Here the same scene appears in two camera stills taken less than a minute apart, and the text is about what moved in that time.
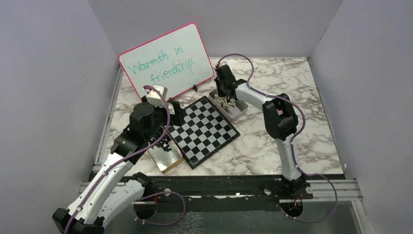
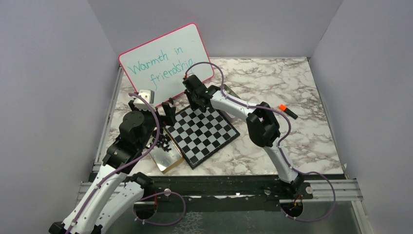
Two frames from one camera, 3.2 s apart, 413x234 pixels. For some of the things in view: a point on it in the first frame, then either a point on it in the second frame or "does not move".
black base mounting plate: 222,193 does not move
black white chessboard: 203,131 does not move
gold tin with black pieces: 166,153 does not move
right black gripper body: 220,87 → 192,99
